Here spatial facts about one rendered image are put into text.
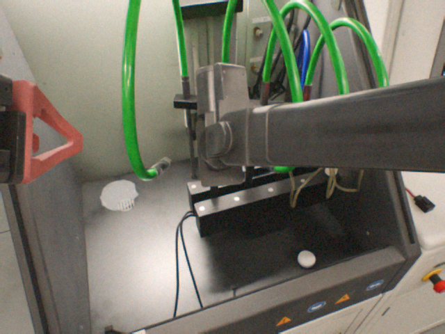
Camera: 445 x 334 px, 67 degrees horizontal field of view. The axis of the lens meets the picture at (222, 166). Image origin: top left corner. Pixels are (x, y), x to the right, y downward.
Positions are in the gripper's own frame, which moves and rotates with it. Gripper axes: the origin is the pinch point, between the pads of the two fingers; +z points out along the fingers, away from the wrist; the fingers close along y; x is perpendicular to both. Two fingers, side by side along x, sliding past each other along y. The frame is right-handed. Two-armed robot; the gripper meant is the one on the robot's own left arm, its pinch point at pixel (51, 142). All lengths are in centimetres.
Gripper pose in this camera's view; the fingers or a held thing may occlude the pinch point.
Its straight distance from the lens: 32.8
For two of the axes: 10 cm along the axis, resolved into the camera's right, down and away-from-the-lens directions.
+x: -0.3, 10.0, -0.3
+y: -9.4, -0.1, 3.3
